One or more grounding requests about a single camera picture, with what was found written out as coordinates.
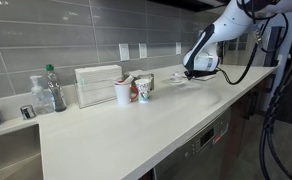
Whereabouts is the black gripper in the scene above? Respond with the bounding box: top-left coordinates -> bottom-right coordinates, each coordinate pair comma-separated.
184,69 -> 204,82

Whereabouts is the small white saucer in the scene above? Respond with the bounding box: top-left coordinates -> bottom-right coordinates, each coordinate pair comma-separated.
169,76 -> 184,84

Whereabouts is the grey napkin holder with napkins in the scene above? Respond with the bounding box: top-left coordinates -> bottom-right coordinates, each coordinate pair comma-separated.
124,69 -> 155,92

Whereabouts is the patterned paper cup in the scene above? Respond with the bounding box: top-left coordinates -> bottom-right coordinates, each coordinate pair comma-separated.
134,78 -> 153,104

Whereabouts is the stainless steel dishwasher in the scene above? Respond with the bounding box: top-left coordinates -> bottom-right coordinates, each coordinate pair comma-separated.
152,108 -> 232,180

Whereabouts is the dark wood base cabinet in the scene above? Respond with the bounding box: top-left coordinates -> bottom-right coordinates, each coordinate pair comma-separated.
219,71 -> 277,180

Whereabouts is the green cap dish soap bottle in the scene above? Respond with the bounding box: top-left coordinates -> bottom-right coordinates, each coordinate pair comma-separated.
45,64 -> 68,113

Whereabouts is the clear hand soap dispenser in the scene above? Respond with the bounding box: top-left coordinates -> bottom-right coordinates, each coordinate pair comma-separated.
29,75 -> 55,116

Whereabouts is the undermount kitchen sink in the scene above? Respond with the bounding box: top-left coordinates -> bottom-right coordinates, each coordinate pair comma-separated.
0,123 -> 44,180

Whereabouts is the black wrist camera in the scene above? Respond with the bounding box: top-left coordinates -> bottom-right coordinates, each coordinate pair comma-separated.
201,68 -> 219,78

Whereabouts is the black camera cable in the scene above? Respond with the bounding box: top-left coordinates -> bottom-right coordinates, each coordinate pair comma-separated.
215,9 -> 290,86

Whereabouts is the white mug with red handle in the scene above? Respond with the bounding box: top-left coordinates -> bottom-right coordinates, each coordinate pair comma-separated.
113,75 -> 140,106

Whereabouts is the black cabinet handle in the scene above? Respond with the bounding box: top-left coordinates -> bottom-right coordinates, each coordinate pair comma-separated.
241,90 -> 259,120
266,73 -> 276,95

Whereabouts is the white wall switch plate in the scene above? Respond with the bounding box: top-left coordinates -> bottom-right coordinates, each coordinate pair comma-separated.
118,43 -> 131,62

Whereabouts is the black cable bundle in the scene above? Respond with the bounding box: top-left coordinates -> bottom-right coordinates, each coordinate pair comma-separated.
258,39 -> 292,180

